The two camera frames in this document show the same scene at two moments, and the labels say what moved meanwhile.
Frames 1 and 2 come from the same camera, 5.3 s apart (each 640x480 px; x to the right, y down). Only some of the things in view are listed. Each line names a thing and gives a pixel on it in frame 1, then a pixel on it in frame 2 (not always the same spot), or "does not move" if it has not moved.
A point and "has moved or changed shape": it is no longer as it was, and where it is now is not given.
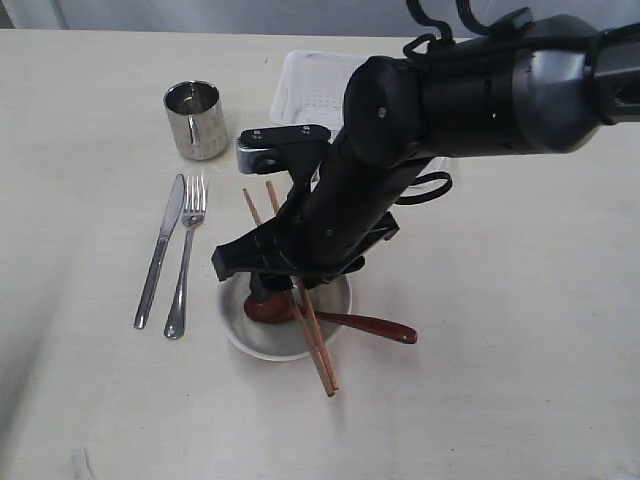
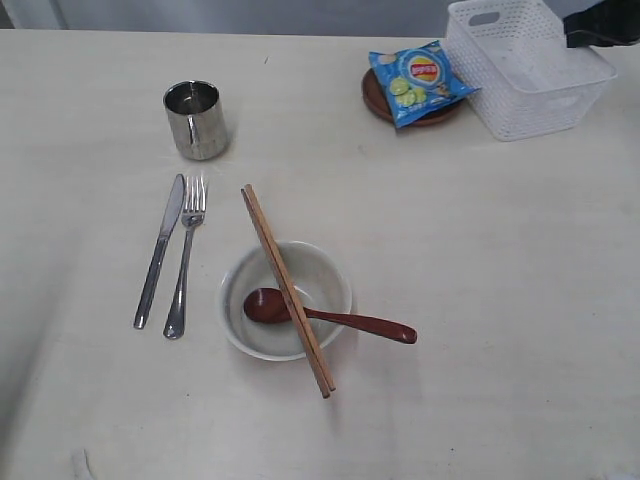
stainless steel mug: [194, 111] does not move
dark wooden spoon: [277, 309] does not move
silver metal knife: [158, 254] does not move
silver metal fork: [193, 205] does not move
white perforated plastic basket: [309, 90] has moved or changed shape
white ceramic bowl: [275, 342] does not move
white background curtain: [350, 19] does not move
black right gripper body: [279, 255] -> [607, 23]
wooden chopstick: [313, 310] -> [252, 197]
